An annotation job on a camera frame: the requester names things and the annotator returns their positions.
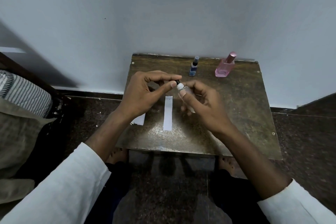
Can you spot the person's right hand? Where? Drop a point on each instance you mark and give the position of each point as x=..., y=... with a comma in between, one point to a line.
x=210, y=108

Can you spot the person's left hand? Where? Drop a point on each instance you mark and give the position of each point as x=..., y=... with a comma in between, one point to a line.
x=137, y=95

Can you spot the person's left thumb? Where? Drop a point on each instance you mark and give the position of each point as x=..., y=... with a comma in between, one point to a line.
x=166, y=87

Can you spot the person's right thumb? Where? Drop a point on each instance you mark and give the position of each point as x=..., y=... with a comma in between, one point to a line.
x=187, y=96

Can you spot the small clear glass bottle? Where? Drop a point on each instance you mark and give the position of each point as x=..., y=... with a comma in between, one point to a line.
x=187, y=92

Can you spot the black bottle cap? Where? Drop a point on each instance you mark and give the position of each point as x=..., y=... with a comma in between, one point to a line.
x=178, y=82

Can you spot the person's left forearm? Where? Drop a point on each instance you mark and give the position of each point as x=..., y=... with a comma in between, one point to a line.
x=78, y=174

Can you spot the person's right forearm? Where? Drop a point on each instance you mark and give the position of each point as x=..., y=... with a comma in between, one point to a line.
x=262, y=179

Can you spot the long white paper strip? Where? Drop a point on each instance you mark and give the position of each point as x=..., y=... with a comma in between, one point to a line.
x=168, y=113

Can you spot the blue nail polish bottle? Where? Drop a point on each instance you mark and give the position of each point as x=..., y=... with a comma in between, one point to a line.
x=194, y=67

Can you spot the short white paper strip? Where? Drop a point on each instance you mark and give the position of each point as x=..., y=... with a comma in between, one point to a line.
x=140, y=119

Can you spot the pink perfume bottle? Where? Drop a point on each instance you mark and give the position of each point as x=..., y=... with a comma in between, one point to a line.
x=225, y=68

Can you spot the small brown low table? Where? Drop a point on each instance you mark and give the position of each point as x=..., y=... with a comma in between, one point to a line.
x=236, y=116

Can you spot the person's left foot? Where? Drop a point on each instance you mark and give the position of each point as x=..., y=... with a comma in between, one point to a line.
x=118, y=155

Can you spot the person's right leg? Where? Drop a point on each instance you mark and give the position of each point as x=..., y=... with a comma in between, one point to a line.
x=236, y=200

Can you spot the person's leg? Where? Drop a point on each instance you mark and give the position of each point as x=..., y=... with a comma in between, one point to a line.
x=112, y=192
x=236, y=200

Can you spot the person's left leg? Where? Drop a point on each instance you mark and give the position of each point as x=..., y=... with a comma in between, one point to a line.
x=112, y=192

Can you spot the dark wooden furniture edge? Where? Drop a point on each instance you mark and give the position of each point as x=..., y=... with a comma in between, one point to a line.
x=34, y=76

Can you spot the striped grey white cloth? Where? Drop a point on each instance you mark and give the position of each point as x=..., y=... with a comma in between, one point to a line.
x=25, y=92

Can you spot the beige fabric bag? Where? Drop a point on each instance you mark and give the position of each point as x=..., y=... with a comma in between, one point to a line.
x=18, y=142

